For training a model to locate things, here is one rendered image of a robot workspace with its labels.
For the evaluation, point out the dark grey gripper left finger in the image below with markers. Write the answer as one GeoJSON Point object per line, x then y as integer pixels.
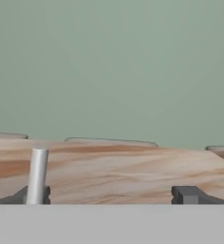
{"type": "Point", "coordinates": [18, 197]}

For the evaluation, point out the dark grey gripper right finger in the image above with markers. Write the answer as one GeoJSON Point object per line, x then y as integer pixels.
{"type": "Point", "coordinates": [186, 194]}

